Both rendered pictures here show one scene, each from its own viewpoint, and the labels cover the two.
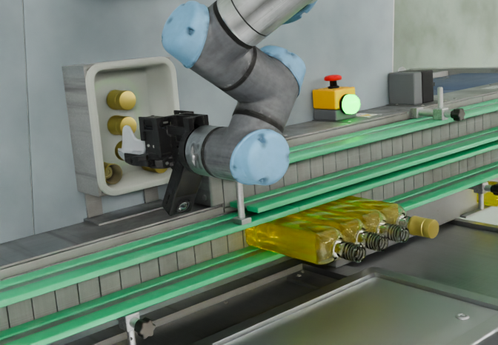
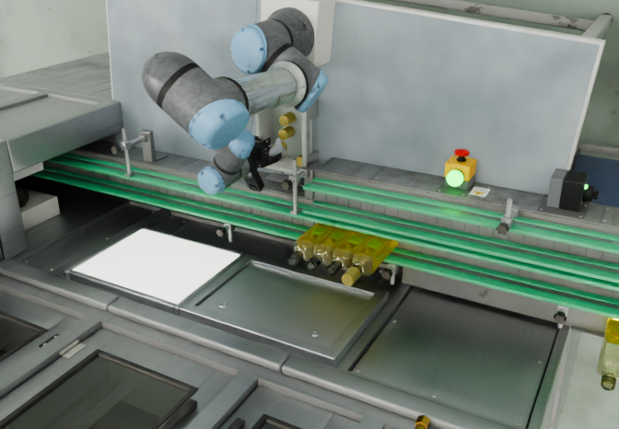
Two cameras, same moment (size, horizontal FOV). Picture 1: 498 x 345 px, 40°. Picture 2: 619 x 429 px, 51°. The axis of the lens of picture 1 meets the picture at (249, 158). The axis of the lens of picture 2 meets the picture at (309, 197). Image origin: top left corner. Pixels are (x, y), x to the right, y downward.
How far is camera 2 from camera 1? 1.77 m
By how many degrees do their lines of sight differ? 66
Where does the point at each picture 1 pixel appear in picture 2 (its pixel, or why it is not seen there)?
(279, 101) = (221, 157)
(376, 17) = (553, 113)
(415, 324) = (297, 318)
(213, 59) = not seen: hidden behind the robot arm
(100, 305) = (231, 214)
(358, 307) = (317, 295)
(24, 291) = (187, 189)
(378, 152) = (460, 225)
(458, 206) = (570, 317)
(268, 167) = (204, 185)
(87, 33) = not seen: hidden behind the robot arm
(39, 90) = not seen: hidden behind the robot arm
